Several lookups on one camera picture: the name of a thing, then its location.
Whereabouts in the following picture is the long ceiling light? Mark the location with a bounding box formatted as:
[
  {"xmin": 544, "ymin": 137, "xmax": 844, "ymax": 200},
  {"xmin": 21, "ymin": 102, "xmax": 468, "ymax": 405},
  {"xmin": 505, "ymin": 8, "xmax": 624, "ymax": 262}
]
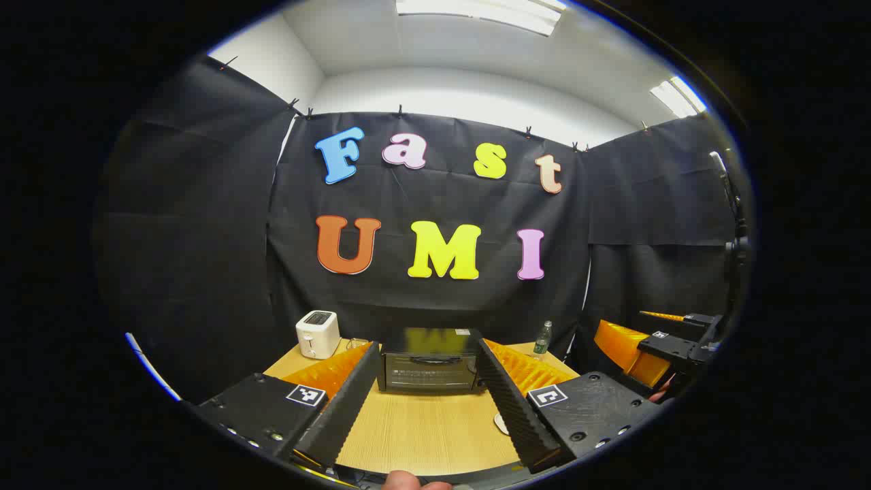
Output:
[
  {"xmin": 396, "ymin": 0, "xmax": 567, "ymax": 37},
  {"xmin": 650, "ymin": 76, "xmax": 707, "ymax": 118}
]

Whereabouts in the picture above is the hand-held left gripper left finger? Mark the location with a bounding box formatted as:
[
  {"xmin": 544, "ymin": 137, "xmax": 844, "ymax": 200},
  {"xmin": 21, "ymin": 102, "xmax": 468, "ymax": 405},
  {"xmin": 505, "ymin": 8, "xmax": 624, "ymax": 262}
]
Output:
[{"xmin": 197, "ymin": 340, "xmax": 383, "ymax": 470}]

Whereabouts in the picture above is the row of cloth clips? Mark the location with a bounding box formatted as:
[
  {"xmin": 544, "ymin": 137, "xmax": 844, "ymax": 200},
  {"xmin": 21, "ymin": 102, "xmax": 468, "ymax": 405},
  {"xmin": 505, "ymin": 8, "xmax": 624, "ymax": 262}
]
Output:
[{"xmin": 219, "ymin": 56, "xmax": 653, "ymax": 154}]

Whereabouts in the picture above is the black tripod stand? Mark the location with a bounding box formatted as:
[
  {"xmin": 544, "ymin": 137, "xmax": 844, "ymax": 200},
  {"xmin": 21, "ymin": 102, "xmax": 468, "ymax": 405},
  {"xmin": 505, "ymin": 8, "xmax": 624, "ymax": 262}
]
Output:
[{"xmin": 709, "ymin": 151, "xmax": 753, "ymax": 327}]

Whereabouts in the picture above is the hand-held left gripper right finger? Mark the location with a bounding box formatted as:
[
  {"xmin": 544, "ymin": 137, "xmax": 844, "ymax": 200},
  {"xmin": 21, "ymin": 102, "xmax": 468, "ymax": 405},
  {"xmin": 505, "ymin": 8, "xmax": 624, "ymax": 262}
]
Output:
[{"xmin": 476, "ymin": 338, "xmax": 664, "ymax": 474}]

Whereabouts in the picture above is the white toaster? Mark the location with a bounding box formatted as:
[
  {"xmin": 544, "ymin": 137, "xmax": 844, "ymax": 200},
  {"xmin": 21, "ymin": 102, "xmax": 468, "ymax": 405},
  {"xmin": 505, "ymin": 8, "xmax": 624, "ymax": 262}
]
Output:
[{"xmin": 295, "ymin": 310, "xmax": 341, "ymax": 360}]

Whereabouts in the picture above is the black electric oven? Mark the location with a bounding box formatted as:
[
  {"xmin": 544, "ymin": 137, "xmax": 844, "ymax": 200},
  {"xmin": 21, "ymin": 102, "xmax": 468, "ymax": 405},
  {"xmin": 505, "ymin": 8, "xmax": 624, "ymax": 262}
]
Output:
[{"xmin": 378, "ymin": 327, "xmax": 485, "ymax": 394}]

